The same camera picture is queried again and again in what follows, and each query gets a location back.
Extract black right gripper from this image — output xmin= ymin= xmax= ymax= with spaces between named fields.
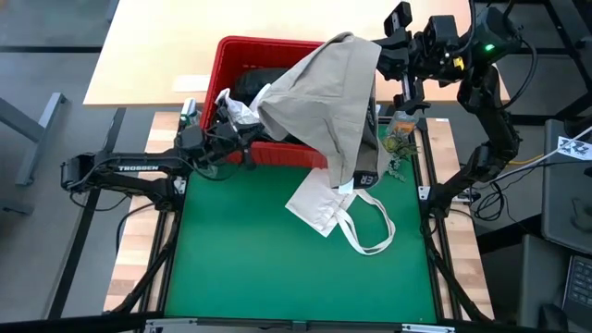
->
xmin=372 ymin=15 xmax=467 ymax=115

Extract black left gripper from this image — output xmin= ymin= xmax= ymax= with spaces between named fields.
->
xmin=174 ymin=102 xmax=265 ymax=170

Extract white garment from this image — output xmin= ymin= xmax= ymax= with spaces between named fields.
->
xmin=215 ymin=87 xmax=272 ymax=127

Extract beige shorts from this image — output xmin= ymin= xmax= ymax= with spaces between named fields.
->
xmin=256 ymin=31 xmax=386 ymax=190

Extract red plastic laundry basket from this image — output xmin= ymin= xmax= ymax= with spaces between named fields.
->
xmin=199 ymin=35 xmax=378 ymax=170

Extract black garment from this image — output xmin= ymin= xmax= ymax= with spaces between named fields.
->
xmin=230 ymin=68 xmax=290 ymax=107

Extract artificial succulent plant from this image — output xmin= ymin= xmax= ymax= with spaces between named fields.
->
xmin=379 ymin=130 xmax=423 ymax=183

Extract cream tote bag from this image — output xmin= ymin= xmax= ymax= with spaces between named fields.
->
xmin=285 ymin=166 xmax=397 ymax=256

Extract light wooden table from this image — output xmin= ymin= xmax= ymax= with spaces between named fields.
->
xmin=82 ymin=0 xmax=511 ymax=108

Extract green table mat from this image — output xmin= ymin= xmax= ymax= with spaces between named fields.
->
xmin=164 ymin=123 xmax=439 ymax=324

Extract black table leg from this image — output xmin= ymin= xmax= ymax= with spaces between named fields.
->
xmin=501 ymin=0 xmax=592 ymax=127

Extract black metal bar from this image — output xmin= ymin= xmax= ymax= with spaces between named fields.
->
xmin=48 ymin=107 xmax=127 ymax=320

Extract white marker paper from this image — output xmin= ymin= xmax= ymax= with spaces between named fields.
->
xmin=557 ymin=135 xmax=592 ymax=162

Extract grey metal table leg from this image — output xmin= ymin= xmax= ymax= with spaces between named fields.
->
xmin=0 ymin=92 xmax=69 ymax=187

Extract grey desk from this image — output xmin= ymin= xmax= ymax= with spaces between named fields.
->
xmin=540 ymin=117 xmax=592 ymax=255

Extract dark keyboard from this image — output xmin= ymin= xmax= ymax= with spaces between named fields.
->
xmin=561 ymin=253 xmax=592 ymax=320

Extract black computer mouse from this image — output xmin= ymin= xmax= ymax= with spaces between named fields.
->
xmin=537 ymin=302 xmax=570 ymax=333

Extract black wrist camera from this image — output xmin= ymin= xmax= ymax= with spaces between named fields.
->
xmin=383 ymin=2 xmax=413 ymax=38

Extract black cable bundle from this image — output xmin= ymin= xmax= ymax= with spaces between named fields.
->
xmin=471 ymin=179 xmax=510 ymax=222

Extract yellow cable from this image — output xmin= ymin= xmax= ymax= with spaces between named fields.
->
xmin=508 ymin=154 xmax=546 ymax=167

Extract white cable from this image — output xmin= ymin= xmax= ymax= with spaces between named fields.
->
xmin=489 ymin=124 xmax=592 ymax=185

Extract silver frame bracket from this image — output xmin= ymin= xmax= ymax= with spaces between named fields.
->
xmin=145 ymin=317 xmax=198 ymax=333
xmin=401 ymin=323 xmax=455 ymax=333

